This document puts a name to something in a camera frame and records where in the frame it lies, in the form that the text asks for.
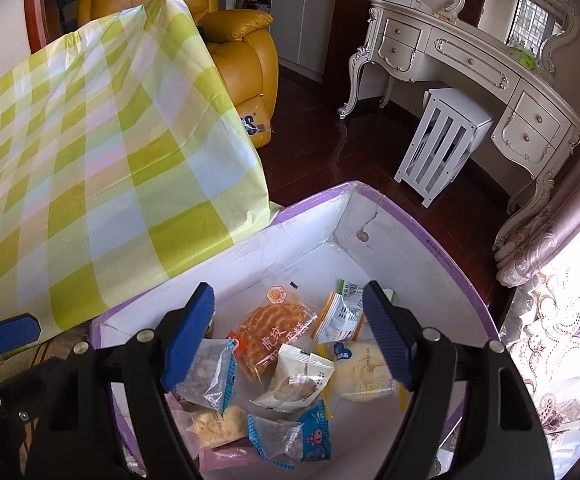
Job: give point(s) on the green pack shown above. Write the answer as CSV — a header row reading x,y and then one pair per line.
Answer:
x,y
522,57

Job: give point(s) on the orange striped bread packet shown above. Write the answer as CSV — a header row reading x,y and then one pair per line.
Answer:
x,y
270,335

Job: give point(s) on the yellow zip bun bag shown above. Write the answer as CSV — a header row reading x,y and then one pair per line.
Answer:
x,y
365,372

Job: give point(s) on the small blue clear snack packet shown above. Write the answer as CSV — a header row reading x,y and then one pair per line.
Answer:
x,y
207,372

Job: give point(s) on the clear bag blue print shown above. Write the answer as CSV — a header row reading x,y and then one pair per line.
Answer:
x,y
255,125

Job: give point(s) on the white slatted stool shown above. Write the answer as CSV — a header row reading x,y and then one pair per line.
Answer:
x,y
440,145

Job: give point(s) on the ornate white mirror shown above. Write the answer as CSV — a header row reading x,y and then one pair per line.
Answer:
x,y
510,0

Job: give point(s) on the plain pink snack packet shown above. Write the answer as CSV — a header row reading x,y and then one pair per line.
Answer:
x,y
225,457

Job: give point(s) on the cream cookie packet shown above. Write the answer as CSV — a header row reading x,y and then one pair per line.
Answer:
x,y
212,425

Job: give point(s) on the green checkered tablecloth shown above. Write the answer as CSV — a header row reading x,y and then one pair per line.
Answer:
x,y
95,160

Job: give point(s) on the white wardrobe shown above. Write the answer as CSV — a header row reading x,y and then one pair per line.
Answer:
x,y
305,10

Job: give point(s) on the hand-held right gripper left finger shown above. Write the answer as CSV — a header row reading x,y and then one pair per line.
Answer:
x,y
190,340

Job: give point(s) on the pink floral curtain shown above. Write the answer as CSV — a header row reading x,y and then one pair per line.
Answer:
x,y
560,335

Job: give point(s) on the large blue clear snack packet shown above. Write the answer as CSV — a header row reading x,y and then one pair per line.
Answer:
x,y
290,435

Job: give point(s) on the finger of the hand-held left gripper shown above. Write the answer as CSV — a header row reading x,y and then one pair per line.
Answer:
x,y
15,402
5,336

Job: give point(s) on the yellow leather armchair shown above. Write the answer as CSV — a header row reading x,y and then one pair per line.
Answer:
x,y
240,45

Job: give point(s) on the white dark band cookie packet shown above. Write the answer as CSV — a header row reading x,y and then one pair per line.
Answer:
x,y
295,380

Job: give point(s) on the purple white cardboard box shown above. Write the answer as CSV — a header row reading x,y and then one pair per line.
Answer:
x,y
280,255

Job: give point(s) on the white nut packet orange top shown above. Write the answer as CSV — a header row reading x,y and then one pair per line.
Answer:
x,y
342,317

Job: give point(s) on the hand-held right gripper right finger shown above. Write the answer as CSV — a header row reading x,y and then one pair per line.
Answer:
x,y
385,340

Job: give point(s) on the white ornate dressing table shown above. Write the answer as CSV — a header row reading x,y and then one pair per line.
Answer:
x,y
470,60

